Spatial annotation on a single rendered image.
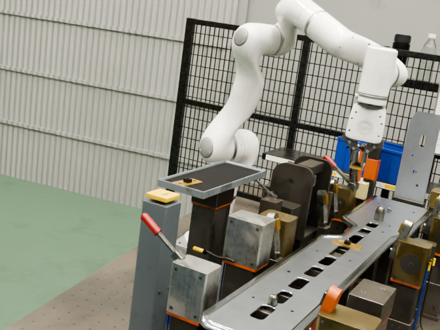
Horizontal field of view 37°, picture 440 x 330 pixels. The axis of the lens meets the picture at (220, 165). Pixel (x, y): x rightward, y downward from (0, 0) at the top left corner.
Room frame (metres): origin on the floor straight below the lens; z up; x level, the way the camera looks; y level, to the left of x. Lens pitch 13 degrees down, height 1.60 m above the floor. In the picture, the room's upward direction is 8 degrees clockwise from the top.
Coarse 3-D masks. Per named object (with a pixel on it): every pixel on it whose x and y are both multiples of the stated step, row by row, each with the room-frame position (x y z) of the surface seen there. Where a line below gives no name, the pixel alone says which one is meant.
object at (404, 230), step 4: (408, 220) 1.77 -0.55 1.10; (404, 224) 1.76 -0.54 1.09; (408, 224) 1.76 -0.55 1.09; (412, 224) 1.77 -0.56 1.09; (400, 228) 1.77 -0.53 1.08; (404, 228) 1.76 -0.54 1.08; (408, 228) 1.75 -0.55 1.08; (400, 232) 1.76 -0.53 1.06; (404, 232) 1.76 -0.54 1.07; (408, 232) 1.76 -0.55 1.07; (400, 236) 1.76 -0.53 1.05; (404, 236) 1.76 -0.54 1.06; (396, 240) 1.76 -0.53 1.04; (404, 240) 1.76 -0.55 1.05; (396, 244) 1.76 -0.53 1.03; (392, 248) 1.77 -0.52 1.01; (392, 252) 1.77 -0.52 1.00; (392, 256) 1.77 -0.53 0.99
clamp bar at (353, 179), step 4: (364, 144) 2.26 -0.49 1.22; (360, 148) 2.26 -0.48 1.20; (364, 148) 2.25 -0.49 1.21; (356, 156) 2.28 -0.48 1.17; (356, 160) 2.28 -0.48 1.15; (352, 172) 2.25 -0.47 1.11; (356, 172) 2.27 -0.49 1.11; (352, 176) 2.25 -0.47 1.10; (356, 176) 2.27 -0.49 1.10; (352, 180) 2.25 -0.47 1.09; (356, 180) 2.27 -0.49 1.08; (356, 184) 2.27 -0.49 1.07; (356, 188) 2.27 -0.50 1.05
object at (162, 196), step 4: (148, 192) 1.49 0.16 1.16; (152, 192) 1.49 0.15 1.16; (156, 192) 1.50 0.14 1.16; (160, 192) 1.50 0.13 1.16; (164, 192) 1.51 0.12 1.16; (168, 192) 1.51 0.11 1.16; (172, 192) 1.51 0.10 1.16; (148, 196) 1.48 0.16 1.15; (152, 196) 1.48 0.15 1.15; (156, 196) 1.47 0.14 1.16; (160, 196) 1.47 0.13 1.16; (164, 196) 1.47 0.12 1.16; (168, 196) 1.48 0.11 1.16; (172, 196) 1.48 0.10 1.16; (176, 196) 1.50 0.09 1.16; (160, 200) 1.47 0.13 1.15; (164, 200) 1.46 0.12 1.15; (168, 200) 1.47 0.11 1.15; (172, 200) 1.48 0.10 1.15
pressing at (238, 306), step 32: (352, 224) 1.99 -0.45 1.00; (384, 224) 2.05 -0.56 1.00; (416, 224) 2.11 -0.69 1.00; (288, 256) 1.61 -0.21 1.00; (320, 256) 1.66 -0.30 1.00; (352, 256) 1.69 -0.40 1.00; (256, 288) 1.39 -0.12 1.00; (288, 288) 1.41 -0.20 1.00; (320, 288) 1.44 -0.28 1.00; (224, 320) 1.20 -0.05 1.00; (256, 320) 1.22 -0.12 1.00; (288, 320) 1.25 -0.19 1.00
